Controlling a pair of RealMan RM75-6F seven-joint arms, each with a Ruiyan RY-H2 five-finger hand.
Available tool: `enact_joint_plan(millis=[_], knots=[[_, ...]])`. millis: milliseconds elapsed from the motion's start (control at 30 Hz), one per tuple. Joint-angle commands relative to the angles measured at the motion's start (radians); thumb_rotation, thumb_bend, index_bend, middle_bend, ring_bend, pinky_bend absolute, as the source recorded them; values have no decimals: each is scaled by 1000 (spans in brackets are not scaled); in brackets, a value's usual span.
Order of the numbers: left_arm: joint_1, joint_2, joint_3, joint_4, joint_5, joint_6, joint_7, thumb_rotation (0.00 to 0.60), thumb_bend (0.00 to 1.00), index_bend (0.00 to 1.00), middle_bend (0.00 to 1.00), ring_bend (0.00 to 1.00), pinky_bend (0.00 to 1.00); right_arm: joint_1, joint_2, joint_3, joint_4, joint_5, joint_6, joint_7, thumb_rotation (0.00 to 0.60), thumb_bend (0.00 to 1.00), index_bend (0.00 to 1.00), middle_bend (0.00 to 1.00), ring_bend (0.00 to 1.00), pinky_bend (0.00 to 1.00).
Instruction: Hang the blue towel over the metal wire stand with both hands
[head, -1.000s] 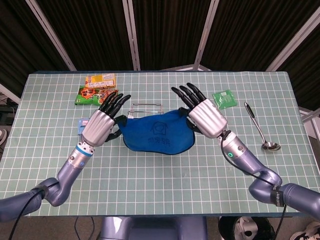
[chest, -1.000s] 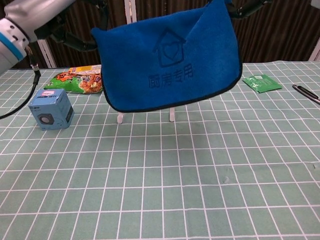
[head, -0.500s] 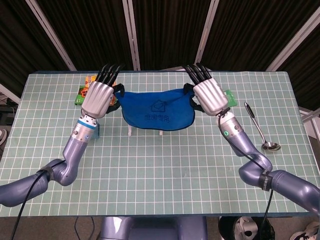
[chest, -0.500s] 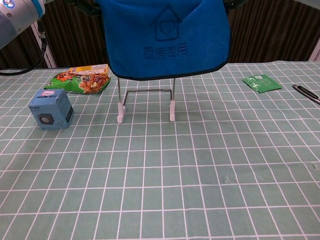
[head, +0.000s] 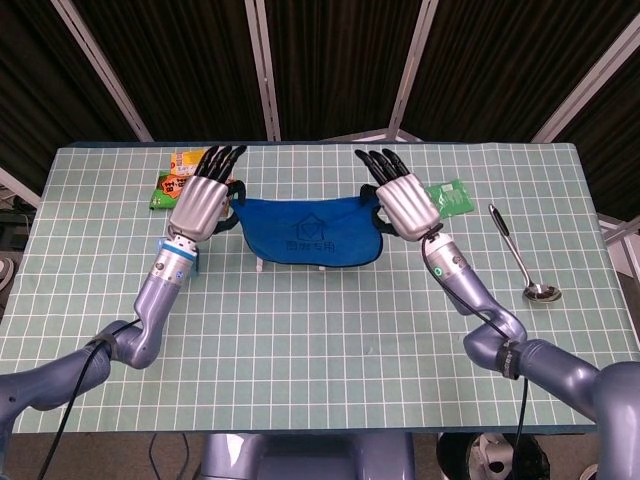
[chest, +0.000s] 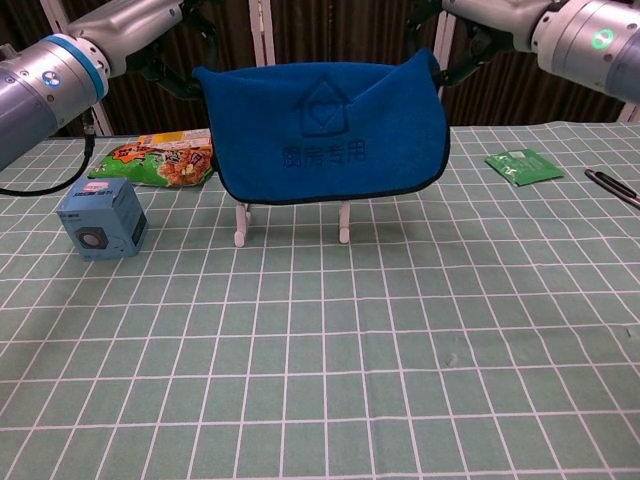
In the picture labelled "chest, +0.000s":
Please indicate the yellow snack box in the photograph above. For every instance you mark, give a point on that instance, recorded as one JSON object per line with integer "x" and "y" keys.
{"x": 175, "y": 137}

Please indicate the green grid cutting mat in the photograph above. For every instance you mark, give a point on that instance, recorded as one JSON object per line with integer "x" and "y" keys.
{"x": 350, "y": 350}

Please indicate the white aluminium frame post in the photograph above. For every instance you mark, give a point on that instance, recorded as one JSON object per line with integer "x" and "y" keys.
{"x": 629, "y": 112}
{"x": 444, "y": 45}
{"x": 102, "y": 120}
{"x": 262, "y": 35}

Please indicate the dark pleated curtain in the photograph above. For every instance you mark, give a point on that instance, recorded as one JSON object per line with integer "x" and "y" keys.
{"x": 350, "y": 30}

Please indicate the light blue cube box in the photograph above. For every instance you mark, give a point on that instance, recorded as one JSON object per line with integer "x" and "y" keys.
{"x": 105, "y": 220}

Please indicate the green orange snack bag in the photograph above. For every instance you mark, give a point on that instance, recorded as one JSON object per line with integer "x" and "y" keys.
{"x": 160, "y": 167}

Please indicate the blue microfibre towel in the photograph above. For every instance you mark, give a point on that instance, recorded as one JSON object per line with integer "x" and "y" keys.
{"x": 325, "y": 140}

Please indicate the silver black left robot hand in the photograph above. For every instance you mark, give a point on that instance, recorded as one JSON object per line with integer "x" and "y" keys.
{"x": 125, "y": 25}

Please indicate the green foil sachet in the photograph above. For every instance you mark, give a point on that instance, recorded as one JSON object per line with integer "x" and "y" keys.
{"x": 525, "y": 167}

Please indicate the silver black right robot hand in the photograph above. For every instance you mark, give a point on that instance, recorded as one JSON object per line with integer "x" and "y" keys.
{"x": 500, "y": 20}

